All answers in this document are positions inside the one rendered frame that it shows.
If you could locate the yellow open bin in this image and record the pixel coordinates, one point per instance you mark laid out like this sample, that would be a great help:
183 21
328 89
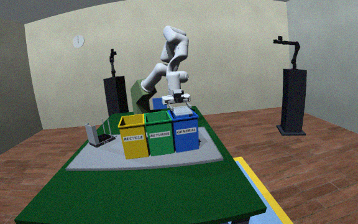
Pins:
133 136

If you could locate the green bin with label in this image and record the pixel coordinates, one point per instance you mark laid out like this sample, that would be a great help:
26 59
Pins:
159 131

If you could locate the blue bin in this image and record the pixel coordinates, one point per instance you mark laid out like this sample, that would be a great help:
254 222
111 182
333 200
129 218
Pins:
185 131

